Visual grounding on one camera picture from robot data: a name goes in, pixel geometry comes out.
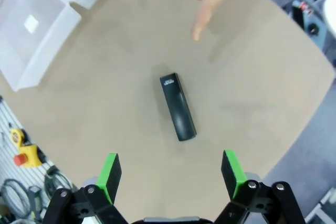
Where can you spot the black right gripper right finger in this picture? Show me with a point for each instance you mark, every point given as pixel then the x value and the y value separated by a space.
pixel 236 182

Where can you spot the white square sticker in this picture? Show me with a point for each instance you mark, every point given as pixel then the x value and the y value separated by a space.
pixel 31 23

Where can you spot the large translucent plastic basket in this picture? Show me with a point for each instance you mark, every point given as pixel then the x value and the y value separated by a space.
pixel 34 30

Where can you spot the yellow tape measure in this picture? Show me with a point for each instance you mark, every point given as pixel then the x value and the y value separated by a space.
pixel 17 137

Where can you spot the black device with red label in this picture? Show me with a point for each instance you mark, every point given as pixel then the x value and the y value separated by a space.
pixel 309 16

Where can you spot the yellow emergency stop box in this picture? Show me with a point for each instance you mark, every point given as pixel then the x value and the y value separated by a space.
pixel 29 155

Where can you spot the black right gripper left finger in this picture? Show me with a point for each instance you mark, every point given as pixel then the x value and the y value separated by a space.
pixel 105 187

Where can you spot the black remote control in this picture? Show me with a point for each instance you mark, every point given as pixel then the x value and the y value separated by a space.
pixel 177 106

